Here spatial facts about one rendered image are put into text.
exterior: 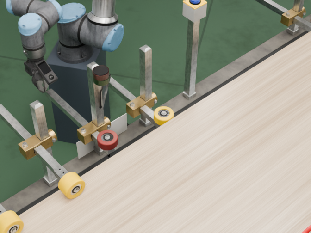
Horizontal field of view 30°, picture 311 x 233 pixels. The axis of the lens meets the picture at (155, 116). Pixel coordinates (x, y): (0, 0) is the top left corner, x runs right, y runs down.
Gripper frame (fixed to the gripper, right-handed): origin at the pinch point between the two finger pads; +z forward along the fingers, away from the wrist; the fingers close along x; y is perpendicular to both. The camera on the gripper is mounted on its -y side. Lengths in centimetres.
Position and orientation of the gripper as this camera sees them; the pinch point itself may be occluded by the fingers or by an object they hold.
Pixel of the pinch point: (44, 91)
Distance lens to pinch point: 256.7
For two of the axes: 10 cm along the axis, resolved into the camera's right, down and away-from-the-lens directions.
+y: -6.6, -5.4, 5.2
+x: -7.6, 4.7, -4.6
